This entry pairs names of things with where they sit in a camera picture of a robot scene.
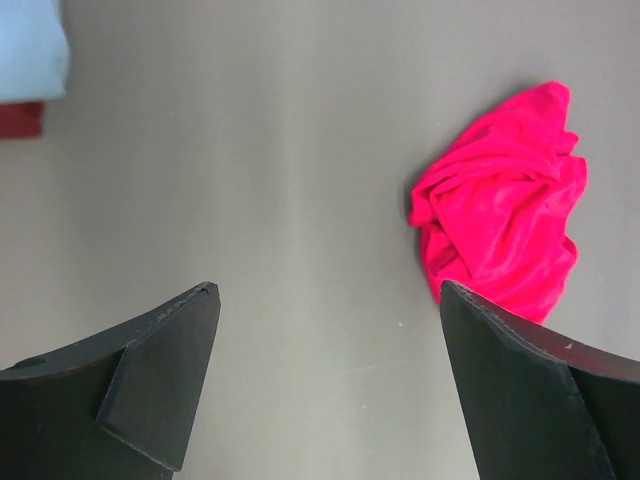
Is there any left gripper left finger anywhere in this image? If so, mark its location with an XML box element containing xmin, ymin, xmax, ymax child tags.
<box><xmin>1</xmin><ymin>282</ymin><xmax>220</xmax><ymax>479</ymax></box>

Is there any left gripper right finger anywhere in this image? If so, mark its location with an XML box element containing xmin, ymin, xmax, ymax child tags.
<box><xmin>440</xmin><ymin>281</ymin><xmax>639</xmax><ymax>479</ymax></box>

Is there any folded dark red t shirt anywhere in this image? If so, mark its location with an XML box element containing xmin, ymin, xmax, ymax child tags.
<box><xmin>0</xmin><ymin>101</ymin><xmax>45</xmax><ymax>140</ymax></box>

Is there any folded light blue t shirt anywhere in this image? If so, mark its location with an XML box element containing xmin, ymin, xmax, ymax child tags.
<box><xmin>1</xmin><ymin>0</ymin><xmax>70</xmax><ymax>104</ymax></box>

